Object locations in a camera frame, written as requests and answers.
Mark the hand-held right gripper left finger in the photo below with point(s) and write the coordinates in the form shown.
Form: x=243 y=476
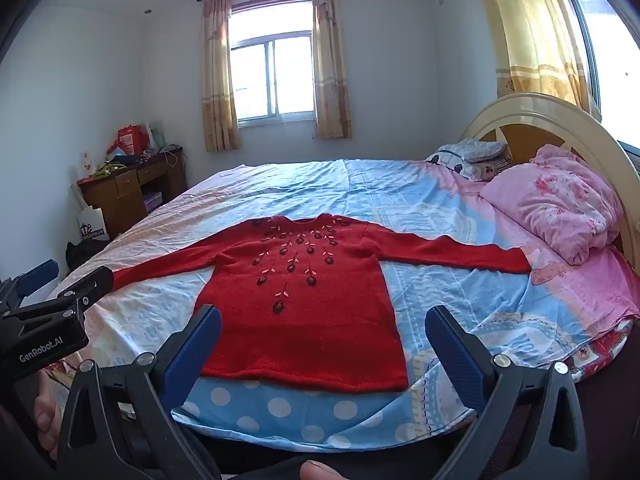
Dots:
x=195 y=350

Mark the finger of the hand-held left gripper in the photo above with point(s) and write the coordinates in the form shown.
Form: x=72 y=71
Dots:
x=87 y=285
x=37 y=275

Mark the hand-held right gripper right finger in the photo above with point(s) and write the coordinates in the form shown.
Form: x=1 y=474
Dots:
x=450 y=350

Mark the red knitted sweater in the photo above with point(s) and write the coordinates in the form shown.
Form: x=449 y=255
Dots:
x=300 y=340

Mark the person's left hand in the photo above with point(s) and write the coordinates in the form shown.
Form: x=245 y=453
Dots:
x=47 y=417

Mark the black bag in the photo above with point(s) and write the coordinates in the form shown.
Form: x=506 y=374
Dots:
x=85 y=254

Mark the white paper bag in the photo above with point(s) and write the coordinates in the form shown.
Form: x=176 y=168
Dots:
x=92 y=225

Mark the dark wooden desk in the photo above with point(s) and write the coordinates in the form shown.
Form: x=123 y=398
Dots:
x=107 y=195

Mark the green cloth item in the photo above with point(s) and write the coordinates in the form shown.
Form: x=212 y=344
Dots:
x=110 y=169

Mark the white greeting card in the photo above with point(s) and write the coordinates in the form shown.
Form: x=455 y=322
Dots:
x=88 y=164

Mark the red gift bag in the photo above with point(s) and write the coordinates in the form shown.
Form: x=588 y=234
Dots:
x=131 y=141

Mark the blue and pink printed bed sheet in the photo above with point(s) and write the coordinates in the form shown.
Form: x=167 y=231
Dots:
x=400 y=195

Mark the pale teal box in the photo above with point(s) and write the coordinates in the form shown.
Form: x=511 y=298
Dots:
x=158 y=136

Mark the pink floral quilt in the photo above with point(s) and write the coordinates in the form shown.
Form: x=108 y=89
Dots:
x=550 y=200

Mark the pink patterned pillow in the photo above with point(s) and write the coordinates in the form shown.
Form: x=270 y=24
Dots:
x=495 y=169

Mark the white cartoon pillow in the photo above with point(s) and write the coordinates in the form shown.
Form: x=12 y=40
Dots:
x=447 y=162

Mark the grey patterned pillow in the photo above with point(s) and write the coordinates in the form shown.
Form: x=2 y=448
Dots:
x=480 y=150

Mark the beige floral curtain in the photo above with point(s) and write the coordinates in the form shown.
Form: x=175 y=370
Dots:
x=217 y=85
x=331 y=70

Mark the cream arched headboard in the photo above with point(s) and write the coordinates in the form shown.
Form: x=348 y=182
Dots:
x=530 y=110

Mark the white framed window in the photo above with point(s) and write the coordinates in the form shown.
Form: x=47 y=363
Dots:
x=260 y=80

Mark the large side window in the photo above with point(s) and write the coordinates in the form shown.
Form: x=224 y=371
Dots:
x=600 y=20

